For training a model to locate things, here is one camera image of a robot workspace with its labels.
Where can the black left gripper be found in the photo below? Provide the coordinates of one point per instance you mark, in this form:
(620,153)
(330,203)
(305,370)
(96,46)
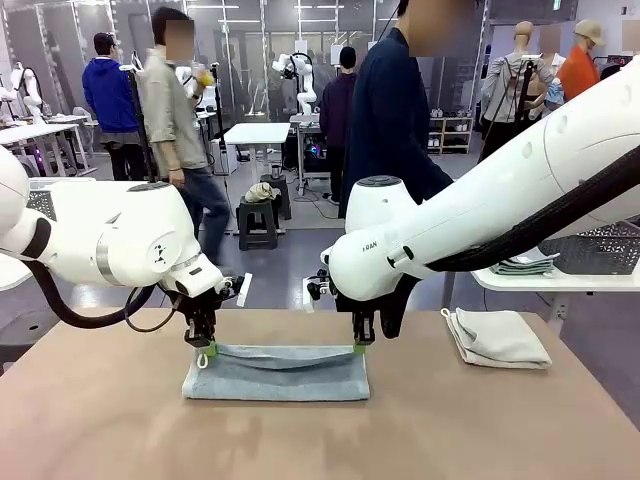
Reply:
(200,307)

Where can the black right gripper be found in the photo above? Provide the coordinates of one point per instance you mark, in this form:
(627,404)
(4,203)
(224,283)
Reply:
(360,307)

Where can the light blue terry towel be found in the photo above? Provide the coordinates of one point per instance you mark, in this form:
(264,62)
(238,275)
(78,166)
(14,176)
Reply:
(275,382)

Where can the white terry towel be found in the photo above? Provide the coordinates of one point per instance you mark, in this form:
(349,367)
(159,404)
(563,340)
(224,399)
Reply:
(500,340)

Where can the green towel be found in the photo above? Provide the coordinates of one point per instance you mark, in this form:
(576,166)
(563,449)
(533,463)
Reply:
(520,270)

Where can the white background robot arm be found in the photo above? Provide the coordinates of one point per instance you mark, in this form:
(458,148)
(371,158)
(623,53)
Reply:
(32,100)
(306,100)

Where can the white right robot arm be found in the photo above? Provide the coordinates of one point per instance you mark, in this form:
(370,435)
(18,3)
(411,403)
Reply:
(500,200)

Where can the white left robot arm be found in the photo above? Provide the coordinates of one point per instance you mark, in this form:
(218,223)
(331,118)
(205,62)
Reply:
(100,235)

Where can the grey mesh basket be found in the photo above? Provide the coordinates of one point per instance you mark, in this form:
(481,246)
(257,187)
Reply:
(600,250)
(42,202)

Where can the dark grey plastic stool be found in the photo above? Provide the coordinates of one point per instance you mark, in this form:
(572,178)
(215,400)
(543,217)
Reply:
(285,200)
(257,225)

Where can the beige cloth bundle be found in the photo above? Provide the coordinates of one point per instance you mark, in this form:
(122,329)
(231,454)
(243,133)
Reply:
(262,192)

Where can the grey folded towel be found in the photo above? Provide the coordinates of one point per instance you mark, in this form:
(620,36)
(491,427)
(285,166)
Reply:
(535,259)

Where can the computer tower with lights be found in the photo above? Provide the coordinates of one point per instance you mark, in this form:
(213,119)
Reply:
(315,152)

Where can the black pole stand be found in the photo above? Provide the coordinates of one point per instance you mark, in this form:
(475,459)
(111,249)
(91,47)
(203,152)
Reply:
(218,130)

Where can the white standing desk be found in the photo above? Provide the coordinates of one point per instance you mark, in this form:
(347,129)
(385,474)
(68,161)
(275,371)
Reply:
(257,132)

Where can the white shoe shelf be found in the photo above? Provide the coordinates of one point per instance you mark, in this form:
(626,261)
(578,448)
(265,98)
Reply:
(455,135)

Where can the person in navy jacket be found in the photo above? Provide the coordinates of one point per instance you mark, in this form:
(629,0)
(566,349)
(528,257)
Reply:
(385,110)

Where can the man in grey shirt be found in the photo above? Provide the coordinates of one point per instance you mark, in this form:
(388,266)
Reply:
(170,110)

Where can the person in black clothes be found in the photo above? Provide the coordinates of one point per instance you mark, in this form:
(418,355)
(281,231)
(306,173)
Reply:
(337,110)

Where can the man in blue hoodie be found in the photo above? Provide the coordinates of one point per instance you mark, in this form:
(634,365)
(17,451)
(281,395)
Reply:
(107,95)

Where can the white background table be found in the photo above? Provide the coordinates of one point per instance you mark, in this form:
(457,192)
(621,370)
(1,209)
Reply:
(35,131)

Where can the mannequin in grey shirt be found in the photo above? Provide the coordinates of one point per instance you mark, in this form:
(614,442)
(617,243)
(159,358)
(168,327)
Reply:
(502,85)

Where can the mannequin in orange jacket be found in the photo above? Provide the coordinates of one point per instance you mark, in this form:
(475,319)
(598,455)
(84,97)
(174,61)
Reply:
(577,75)

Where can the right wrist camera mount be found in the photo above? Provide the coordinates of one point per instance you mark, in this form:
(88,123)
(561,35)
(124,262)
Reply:
(320,287)

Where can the black camera tripod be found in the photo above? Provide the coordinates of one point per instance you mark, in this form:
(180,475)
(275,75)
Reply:
(522,90)
(133,82)

